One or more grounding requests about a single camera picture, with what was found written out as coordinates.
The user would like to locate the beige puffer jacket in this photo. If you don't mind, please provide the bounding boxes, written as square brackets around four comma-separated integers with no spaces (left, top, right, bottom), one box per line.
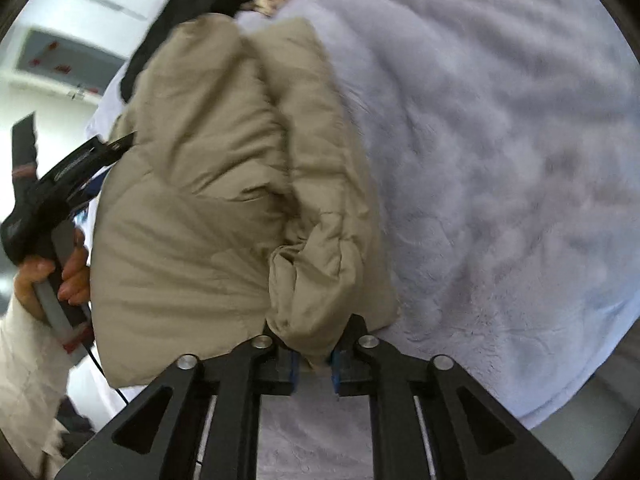
[91,14,399,387]

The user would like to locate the white sleeved left forearm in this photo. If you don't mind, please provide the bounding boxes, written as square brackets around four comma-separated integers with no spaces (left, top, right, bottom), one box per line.
[1,298,96,479]

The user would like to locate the person's left hand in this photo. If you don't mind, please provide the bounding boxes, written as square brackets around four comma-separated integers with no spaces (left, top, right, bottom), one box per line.
[13,226,92,322]

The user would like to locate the grey door with red decorations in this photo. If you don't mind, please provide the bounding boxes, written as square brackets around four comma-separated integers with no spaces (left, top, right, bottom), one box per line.
[1,25,125,105]

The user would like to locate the white wardrobe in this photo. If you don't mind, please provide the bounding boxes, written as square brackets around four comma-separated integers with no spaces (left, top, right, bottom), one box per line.
[20,0,166,58]

